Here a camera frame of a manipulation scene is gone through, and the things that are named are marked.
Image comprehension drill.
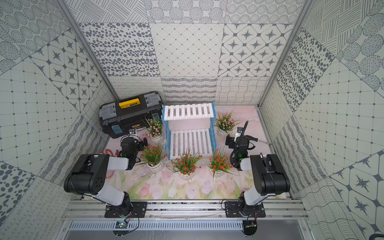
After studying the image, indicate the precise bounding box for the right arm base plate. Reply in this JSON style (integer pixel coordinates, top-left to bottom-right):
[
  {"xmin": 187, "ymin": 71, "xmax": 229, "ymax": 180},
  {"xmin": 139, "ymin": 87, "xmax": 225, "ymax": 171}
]
[{"xmin": 223, "ymin": 201, "xmax": 266, "ymax": 218}]

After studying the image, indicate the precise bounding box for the pink flower pot left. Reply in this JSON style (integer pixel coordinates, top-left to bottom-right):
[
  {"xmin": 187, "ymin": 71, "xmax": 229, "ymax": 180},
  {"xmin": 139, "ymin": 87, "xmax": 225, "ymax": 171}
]
[{"xmin": 145, "ymin": 119, "xmax": 163, "ymax": 146}]

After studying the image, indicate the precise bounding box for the orange flower pot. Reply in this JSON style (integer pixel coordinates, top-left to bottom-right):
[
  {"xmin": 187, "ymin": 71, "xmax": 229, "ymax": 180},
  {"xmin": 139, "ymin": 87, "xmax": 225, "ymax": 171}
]
[{"xmin": 206, "ymin": 149, "xmax": 233, "ymax": 178}]

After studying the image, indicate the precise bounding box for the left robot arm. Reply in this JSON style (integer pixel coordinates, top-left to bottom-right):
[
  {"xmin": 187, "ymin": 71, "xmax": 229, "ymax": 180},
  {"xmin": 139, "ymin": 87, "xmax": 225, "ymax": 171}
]
[{"xmin": 64, "ymin": 136, "xmax": 148, "ymax": 218}]

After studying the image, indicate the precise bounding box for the aluminium mounting rail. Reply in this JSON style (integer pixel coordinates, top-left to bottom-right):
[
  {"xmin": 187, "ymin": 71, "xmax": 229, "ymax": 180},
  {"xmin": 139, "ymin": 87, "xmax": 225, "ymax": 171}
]
[{"xmin": 62, "ymin": 199, "xmax": 309, "ymax": 221}]

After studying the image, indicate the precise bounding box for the pink flower pot right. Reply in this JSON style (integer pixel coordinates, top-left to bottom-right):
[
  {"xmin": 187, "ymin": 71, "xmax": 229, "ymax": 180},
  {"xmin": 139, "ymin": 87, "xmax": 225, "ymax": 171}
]
[{"xmin": 215, "ymin": 111, "xmax": 242, "ymax": 136}]

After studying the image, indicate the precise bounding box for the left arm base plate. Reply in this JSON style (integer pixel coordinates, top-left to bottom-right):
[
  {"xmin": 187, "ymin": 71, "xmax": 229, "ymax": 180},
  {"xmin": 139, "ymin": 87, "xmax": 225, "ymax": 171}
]
[{"xmin": 105, "ymin": 202, "xmax": 148, "ymax": 219}]

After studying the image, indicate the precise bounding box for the white blue two-tier rack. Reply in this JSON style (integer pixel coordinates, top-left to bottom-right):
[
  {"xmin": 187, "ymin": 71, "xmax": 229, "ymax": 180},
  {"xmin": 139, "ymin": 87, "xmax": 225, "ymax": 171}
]
[{"xmin": 162, "ymin": 102, "xmax": 217, "ymax": 160}]

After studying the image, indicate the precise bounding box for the red flower pot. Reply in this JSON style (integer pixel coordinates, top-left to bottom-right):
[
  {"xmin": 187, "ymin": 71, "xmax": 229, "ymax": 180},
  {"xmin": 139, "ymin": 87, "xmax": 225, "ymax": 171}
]
[
  {"xmin": 141, "ymin": 145, "xmax": 167, "ymax": 174},
  {"xmin": 168, "ymin": 153, "xmax": 203, "ymax": 177}
]

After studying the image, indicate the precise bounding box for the red white work glove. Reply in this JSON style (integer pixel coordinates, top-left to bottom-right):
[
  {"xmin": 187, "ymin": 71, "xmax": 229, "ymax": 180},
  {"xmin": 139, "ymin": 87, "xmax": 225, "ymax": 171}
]
[{"xmin": 100, "ymin": 149, "xmax": 114, "ymax": 156}]

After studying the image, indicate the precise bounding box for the black plastic toolbox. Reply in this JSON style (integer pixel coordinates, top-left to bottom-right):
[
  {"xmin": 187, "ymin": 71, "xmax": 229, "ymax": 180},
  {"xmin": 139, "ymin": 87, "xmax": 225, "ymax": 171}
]
[{"xmin": 99, "ymin": 92, "xmax": 163, "ymax": 139}]

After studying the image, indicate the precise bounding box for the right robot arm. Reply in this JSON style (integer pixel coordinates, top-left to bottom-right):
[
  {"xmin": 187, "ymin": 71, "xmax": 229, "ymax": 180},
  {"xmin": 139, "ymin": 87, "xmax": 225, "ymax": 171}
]
[{"xmin": 225, "ymin": 135, "xmax": 291, "ymax": 216}]

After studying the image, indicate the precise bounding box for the pink flower pot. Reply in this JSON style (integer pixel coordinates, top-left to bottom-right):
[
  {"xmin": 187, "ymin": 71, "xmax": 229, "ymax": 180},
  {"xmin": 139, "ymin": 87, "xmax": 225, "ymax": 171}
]
[
  {"xmin": 145, "ymin": 119, "xmax": 163, "ymax": 146},
  {"xmin": 215, "ymin": 111, "xmax": 242, "ymax": 136}
]

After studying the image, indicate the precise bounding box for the black handled screwdriver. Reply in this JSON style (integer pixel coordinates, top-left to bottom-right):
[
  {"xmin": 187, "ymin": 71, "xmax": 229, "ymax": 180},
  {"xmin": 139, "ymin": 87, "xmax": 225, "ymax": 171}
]
[{"xmin": 246, "ymin": 135, "xmax": 271, "ymax": 146}]

